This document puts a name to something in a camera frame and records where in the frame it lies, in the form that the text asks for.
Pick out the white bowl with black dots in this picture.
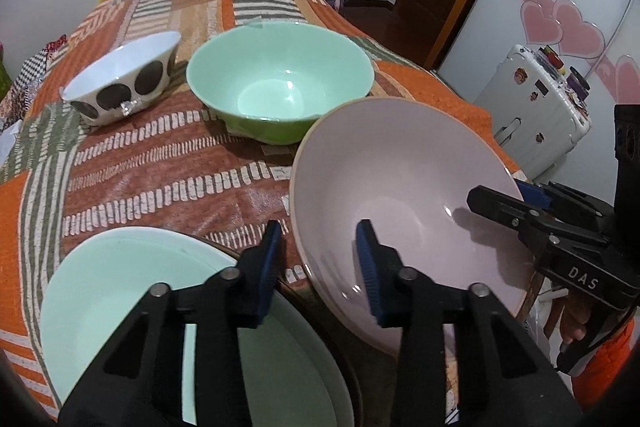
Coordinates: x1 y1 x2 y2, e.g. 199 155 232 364
60 31 182 126

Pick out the patchwork striped blanket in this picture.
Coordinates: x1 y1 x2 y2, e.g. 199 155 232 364
0 0 526 427

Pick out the green bowl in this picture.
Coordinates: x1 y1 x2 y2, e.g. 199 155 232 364
186 21 375 146

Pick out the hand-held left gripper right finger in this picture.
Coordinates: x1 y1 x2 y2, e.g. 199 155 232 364
355 219 585 427

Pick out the pink bowl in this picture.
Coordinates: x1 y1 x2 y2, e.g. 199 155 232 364
290 97 538 356

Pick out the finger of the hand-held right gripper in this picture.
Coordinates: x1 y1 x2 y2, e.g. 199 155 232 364
515 180 617 229
468 186 602 261

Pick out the mint green plate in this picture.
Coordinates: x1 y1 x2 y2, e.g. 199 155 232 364
39 226 353 427

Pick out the person's right hand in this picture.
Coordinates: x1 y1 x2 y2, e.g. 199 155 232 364
559 289 593 343

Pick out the person's orange garment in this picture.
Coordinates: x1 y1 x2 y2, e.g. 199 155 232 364
572 319 638 410

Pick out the checkered patchwork quilt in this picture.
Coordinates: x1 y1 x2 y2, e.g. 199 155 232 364
0 34 68 132

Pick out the dark purple plate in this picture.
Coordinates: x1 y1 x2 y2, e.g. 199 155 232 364
190 234 363 427

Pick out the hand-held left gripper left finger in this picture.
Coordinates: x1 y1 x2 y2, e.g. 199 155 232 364
59 220 288 427

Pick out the white suitcase with stickers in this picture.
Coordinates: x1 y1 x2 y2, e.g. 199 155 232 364
472 44 593 182

